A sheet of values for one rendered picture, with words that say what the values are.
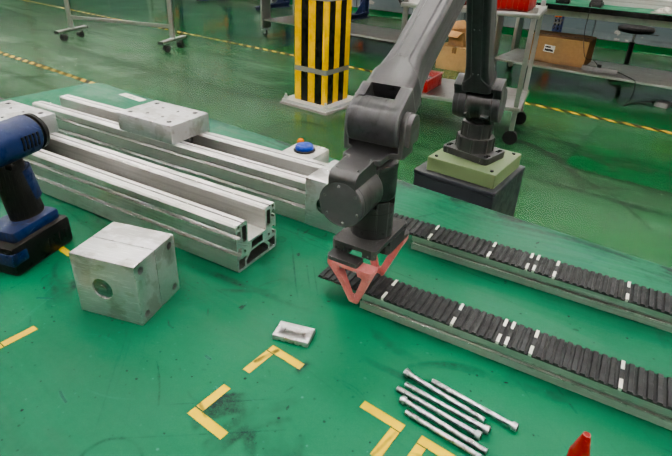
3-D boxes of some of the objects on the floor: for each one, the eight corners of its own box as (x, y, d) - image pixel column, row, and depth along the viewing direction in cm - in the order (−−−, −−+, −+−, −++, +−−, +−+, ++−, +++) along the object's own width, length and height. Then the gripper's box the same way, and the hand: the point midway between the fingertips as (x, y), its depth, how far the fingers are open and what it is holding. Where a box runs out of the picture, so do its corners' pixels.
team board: (54, 42, 614) (12, -157, 523) (84, 35, 656) (50, -150, 566) (165, 54, 577) (141, -158, 487) (189, 46, 620) (171, -150, 529)
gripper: (375, 218, 62) (367, 320, 69) (416, 183, 72) (404, 275, 79) (327, 203, 65) (324, 302, 72) (372, 171, 75) (365, 261, 82)
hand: (366, 283), depth 75 cm, fingers open, 8 cm apart
